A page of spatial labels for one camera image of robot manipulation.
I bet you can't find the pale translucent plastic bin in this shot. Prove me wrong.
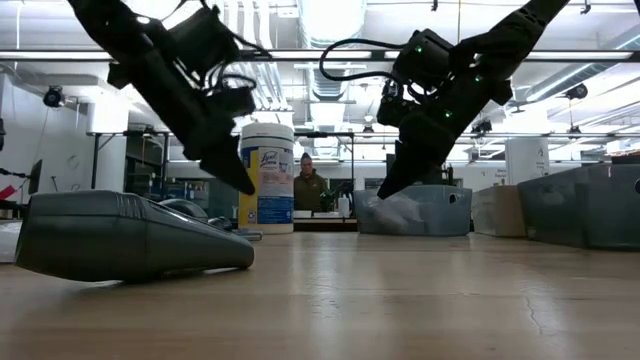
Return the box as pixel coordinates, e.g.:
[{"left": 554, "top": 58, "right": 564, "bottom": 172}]
[{"left": 471, "top": 184, "right": 527, "bottom": 238}]

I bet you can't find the black metal workstation frame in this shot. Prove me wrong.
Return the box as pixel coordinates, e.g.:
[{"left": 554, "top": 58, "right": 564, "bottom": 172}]
[{"left": 85, "top": 129, "right": 174, "bottom": 191}]

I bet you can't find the white column with sign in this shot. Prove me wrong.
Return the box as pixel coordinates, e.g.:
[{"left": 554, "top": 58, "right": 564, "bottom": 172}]
[{"left": 504, "top": 137, "right": 551, "bottom": 186}]

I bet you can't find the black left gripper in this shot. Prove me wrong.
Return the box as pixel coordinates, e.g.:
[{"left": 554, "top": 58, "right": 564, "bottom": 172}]
[{"left": 132, "top": 47, "right": 256, "bottom": 195}]

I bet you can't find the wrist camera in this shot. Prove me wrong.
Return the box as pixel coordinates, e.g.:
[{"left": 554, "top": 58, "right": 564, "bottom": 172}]
[
  {"left": 212, "top": 73, "right": 259, "bottom": 119},
  {"left": 376, "top": 79, "right": 417, "bottom": 127}
]

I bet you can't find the person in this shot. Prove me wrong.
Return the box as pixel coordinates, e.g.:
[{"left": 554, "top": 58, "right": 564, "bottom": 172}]
[{"left": 292, "top": 152, "right": 331, "bottom": 212}]

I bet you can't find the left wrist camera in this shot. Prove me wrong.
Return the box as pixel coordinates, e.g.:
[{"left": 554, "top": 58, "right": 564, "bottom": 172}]
[{"left": 212, "top": 73, "right": 259, "bottom": 119}]

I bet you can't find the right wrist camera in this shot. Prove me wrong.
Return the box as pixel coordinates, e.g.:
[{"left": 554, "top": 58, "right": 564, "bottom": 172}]
[{"left": 376, "top": 79, "right": 417, "bottom": 127}]

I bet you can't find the round silver air duct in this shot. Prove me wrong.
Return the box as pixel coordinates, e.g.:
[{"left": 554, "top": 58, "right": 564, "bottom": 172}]
[{"left": 298, "top": 0, "right": 367, "bottom": 50}]

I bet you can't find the grey translucent plastic bin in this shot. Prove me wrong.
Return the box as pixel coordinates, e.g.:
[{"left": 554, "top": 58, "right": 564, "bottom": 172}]
[
  {"left": 517, "top": 163, "right": 640, "bottom": 251},
  {"left": 352, "top": 184, "right": 474, "bottom": 237}
]

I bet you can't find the disinfecting wipes canister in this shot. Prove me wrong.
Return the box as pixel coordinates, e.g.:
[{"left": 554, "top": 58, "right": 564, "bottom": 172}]
[{"left": 237, "top": 122, "right": 296, "bottom": 235}]

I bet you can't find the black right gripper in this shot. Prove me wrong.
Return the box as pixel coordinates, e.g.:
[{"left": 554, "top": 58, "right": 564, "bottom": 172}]
[{"left": 376, "top": 62, "right": 514, "bottom": 200}]

